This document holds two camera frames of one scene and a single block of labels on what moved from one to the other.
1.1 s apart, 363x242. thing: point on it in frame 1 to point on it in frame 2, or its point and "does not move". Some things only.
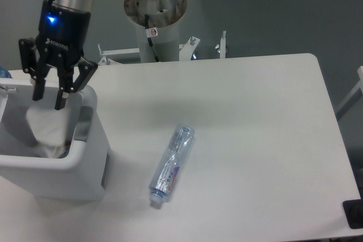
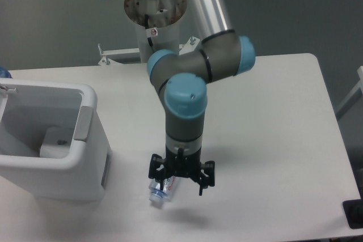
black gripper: (63, 32) to (182, 165)
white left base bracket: (119, 56) does not move
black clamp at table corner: (353, 209) does not move
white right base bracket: (185, 50) does not move
